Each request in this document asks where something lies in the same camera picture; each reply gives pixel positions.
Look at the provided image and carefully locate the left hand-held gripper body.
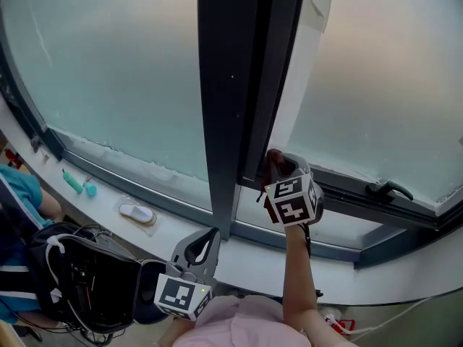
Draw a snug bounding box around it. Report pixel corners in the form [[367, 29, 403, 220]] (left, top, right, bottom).
[[154, 261, 218, 322]]

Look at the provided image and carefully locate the frosted window with dark frame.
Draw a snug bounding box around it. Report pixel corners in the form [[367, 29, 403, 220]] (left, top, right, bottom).
[[0, 0, 463, 270]]

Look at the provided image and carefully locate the white cable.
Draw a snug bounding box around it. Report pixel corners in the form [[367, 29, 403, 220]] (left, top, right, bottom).
[[332, 294, 435, 335]]

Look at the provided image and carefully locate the person's pink shirt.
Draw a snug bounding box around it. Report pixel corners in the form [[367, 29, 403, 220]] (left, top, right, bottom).
[[173, 294, 359, 347]]

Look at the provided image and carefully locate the dark red cloth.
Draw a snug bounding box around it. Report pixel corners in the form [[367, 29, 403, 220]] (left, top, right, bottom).
[[257, 148, 290, 204]]

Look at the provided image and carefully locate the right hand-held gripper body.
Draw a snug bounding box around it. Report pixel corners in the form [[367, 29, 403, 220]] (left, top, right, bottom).
[[264, 173, 326, 227]]

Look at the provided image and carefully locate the white-edged frosted window pane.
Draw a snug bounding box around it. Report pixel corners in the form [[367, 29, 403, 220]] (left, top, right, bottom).
[[269, 0, 463, 204]]

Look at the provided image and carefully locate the low clear window pane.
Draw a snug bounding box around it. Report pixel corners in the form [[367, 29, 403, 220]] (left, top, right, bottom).
[[234, 186, 406, 251]]

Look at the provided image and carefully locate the wide frosted window pane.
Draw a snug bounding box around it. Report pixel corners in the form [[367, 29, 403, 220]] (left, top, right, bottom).
[[0, 0, 213, 184]]

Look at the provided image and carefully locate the person's left forearm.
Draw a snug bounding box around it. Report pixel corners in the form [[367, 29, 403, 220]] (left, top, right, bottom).
[[158, 316, 198, 347]]

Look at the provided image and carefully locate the teal bottle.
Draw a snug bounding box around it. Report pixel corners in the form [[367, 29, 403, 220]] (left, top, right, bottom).
[[61, 168, 85, 194]]

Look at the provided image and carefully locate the black window handle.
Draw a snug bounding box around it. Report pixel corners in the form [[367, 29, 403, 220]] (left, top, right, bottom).
[[365, 181, 415, 206]]

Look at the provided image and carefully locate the red-printed clear plastic bag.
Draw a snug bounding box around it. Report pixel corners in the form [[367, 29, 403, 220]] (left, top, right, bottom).
[[320, 305, 357, 335]]

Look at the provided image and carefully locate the pale partition panel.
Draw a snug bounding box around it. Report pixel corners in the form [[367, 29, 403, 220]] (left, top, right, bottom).
[[318, 291, 463, 347]]

